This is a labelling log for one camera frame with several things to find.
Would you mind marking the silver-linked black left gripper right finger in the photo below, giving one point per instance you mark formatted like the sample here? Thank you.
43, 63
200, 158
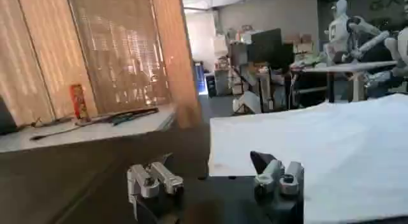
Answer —
271, 175

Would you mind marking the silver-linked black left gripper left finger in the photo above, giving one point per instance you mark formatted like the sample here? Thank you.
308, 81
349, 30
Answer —
165, 179

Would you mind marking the white shirt with print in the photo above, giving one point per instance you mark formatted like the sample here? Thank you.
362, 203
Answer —
318, 155

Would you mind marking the white softbox on tripod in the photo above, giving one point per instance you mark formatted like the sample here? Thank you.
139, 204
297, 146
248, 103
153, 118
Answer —
248, 102

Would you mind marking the white side counter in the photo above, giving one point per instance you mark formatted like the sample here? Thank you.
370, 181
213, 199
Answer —
95, 132

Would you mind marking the red cylindrical canister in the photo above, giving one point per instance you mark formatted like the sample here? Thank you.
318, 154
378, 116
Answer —
79, 101

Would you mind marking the cluttered desk with goods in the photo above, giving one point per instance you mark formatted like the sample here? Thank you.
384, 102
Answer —
236, 56

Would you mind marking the orange curtain panel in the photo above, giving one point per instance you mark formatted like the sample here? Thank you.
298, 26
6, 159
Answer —
175, 53

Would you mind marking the black computer monitor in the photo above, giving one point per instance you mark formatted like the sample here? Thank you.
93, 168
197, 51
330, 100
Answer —
266, 45

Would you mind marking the white background table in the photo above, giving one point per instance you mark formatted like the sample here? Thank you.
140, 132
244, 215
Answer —
347, 67

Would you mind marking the beige window blind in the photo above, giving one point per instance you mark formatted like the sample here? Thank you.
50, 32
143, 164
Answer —
32, 53
118, 46

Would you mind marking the white humanoid robot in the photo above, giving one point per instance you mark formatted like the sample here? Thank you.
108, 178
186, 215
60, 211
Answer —
339, 30
402, 43

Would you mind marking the dark object on counter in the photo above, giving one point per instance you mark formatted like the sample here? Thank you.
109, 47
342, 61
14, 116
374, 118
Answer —
6, 120

